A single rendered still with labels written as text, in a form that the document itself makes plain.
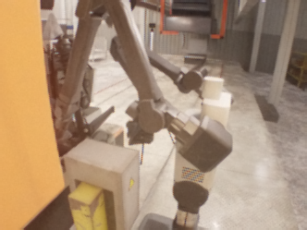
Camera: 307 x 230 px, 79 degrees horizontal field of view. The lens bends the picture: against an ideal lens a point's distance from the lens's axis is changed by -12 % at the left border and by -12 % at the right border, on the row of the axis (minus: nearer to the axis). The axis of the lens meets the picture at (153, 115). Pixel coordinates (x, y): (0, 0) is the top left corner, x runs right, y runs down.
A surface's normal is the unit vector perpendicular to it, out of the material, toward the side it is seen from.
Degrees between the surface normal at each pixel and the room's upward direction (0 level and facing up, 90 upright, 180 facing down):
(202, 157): 90
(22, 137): 90
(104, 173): 90
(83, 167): 90
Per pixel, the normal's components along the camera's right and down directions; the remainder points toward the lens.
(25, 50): 0.94, 0.16
